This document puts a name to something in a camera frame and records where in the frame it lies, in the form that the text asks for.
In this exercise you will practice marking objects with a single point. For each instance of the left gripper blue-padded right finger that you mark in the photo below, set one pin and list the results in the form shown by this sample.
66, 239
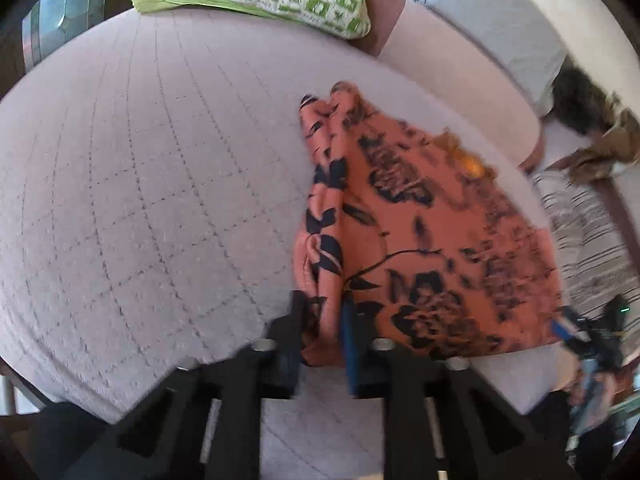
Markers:
441, 419

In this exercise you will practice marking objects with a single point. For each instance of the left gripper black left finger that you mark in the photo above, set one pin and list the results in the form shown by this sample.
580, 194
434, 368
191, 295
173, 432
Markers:
204, 421

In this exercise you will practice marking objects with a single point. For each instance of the orange black floral garment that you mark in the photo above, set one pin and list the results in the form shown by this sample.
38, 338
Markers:
416, 234

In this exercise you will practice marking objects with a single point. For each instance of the striped white brown cloth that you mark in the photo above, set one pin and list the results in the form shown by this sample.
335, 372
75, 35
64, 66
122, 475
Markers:
593, 257

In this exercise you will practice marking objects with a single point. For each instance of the brown crumpled cloth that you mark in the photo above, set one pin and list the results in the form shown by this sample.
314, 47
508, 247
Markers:
619, 146

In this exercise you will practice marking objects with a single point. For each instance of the dark furry item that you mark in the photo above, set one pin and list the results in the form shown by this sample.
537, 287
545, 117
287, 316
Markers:
579, 104

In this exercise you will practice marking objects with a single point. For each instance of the pink bolster cushion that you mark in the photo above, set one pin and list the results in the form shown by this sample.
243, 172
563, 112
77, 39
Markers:
423, 46

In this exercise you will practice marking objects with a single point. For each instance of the grey pillow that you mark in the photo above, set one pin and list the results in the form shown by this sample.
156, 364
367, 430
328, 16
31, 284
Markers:
517, 36

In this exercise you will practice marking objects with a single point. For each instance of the stained glass window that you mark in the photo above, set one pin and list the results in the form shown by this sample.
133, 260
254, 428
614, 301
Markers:
52, 23

